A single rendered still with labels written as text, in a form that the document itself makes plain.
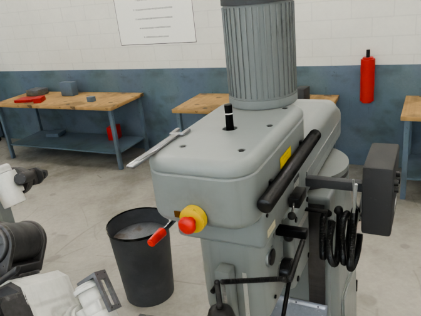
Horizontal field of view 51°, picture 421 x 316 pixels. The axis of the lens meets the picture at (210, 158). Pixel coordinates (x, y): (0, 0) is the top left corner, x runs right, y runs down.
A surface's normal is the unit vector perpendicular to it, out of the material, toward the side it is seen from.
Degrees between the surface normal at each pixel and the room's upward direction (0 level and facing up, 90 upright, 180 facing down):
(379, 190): 90
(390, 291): 0
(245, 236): 90
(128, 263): 93
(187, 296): 0
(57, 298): 57
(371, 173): 90
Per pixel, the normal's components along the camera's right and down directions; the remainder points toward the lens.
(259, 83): -0.20, 0.38
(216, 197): -0.43, 0.37
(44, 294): 0.77, -0.54
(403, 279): -0.11, -0.92
